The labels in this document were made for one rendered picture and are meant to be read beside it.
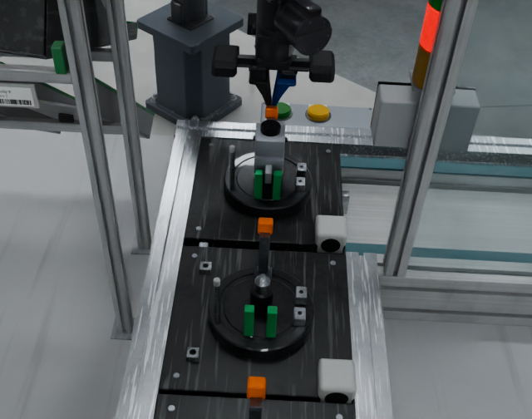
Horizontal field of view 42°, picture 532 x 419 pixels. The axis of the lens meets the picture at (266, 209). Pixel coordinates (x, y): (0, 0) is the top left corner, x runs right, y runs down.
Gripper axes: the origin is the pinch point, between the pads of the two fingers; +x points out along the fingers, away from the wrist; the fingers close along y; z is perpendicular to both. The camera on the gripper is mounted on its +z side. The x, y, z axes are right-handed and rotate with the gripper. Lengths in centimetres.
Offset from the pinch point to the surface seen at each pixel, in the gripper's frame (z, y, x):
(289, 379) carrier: -44.9, -4.3, 11.8
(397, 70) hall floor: 181, -56, 108
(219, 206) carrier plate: -14.8, 7.1, 11.7
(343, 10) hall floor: 234, -33, 108
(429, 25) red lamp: -22.9, -17.0, -25.4
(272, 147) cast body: -12.5, -0.5, 1.3
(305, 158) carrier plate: -2.0, -6.2, 11.7
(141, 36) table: 53, 32, 23
